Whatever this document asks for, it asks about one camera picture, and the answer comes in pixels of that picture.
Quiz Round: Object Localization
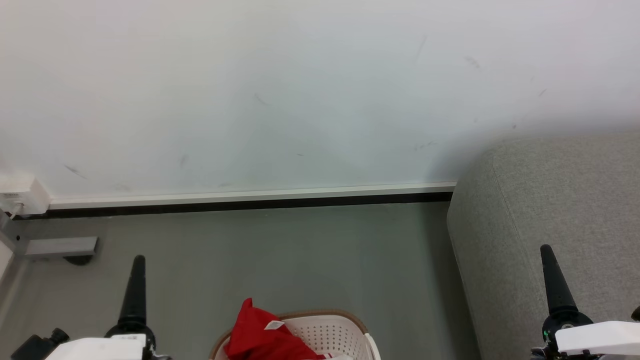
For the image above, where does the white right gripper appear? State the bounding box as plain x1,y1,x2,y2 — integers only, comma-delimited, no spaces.
531,244,640,360

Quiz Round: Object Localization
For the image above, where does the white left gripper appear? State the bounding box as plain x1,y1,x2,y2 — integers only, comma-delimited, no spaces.
45,255,173,360

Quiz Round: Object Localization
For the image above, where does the red garment with white stripes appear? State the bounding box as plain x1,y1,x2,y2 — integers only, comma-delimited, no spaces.
223,298,347,360

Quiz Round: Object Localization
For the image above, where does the grey fabric sofa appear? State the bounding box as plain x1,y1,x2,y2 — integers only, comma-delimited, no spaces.
446,131,640,360

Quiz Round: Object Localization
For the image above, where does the beige cabinet panel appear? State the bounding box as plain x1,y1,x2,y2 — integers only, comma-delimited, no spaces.
0,240,15,283

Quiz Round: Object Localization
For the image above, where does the white and black baseboard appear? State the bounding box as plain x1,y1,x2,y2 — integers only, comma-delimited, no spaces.
12,182,457,221

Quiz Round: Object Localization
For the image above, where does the white perforated laundry basket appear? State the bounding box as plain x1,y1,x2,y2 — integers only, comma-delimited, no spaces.
210,309,382,360

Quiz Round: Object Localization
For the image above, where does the grey metal frame post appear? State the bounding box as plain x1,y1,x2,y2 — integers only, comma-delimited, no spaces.
0,209,99,266

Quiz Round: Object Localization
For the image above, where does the white wall socket box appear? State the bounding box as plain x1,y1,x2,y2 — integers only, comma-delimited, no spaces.
0,172,51,217

